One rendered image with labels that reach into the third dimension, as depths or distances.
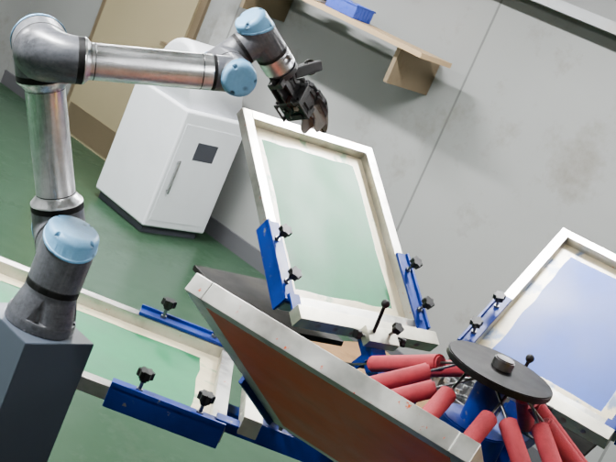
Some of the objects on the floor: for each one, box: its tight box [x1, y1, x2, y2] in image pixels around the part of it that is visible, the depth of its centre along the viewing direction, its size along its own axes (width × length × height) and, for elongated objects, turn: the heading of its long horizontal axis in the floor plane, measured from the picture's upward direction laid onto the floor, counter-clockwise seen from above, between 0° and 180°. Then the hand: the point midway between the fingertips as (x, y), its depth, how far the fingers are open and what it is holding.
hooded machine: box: [96, 38, 243, 239], centre depth 778 cm, size 64×57×127 cm
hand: (323, 126), depth 271 cm, fingers closed
